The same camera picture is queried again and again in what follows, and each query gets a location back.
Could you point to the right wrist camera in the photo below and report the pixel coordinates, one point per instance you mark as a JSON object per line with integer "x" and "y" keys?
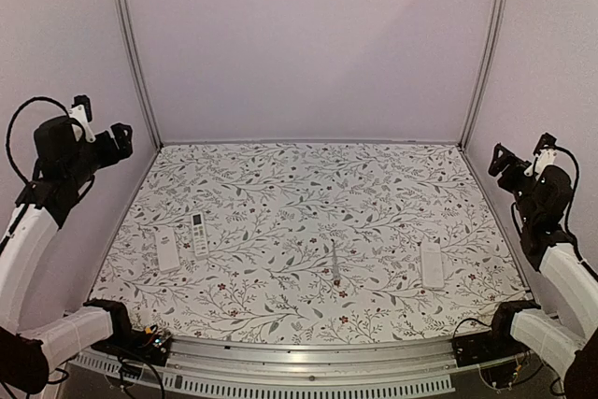
{"x": 545, "y": 154}

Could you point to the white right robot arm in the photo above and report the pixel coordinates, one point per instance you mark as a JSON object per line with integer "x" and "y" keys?
{"x": 543, "y": 197}

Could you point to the front aluminium rail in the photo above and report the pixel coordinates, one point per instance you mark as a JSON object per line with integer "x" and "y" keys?
{"x": 201, "y": 368}

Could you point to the white remote with green logo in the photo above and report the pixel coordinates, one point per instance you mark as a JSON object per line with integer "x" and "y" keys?
{"x": 167, "y": 251}

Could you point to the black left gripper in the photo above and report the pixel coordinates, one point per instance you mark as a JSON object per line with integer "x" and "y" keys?
{"x": 124, "y": 143}

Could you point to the white remote with display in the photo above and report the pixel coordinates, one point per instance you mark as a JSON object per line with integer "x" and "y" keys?
{"x": 199, "y": 241}

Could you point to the clear handle screwdriver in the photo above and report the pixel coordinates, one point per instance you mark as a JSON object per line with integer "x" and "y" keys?
{"x": 335, "y": 265}

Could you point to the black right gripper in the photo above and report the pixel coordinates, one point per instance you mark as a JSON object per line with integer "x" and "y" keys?
{"x": 498, "y": 166}

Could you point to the left aluminium frame post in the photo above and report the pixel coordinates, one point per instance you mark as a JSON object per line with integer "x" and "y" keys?
{"x": 133, "y": 58}

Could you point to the floral tablecloth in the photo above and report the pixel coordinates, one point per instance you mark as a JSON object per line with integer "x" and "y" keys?
{"x": 271, "y": 211}

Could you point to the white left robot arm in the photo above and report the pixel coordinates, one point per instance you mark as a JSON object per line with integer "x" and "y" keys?
{"x": 68, "y": 155}

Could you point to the white remote control back up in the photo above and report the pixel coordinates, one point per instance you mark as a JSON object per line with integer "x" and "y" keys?
{"x": 431, "y": 266}

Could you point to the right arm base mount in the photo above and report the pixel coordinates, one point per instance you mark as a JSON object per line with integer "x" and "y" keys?
{"x": 490, "y": 352}

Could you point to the aluminium frame post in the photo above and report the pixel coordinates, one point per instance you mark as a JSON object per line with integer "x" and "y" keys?
{"x": 483, "y": 73}
{"x": 133, "y": 58}

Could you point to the right aluminium frame post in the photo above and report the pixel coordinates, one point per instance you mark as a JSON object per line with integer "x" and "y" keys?
{"x": 483, "y": 73}

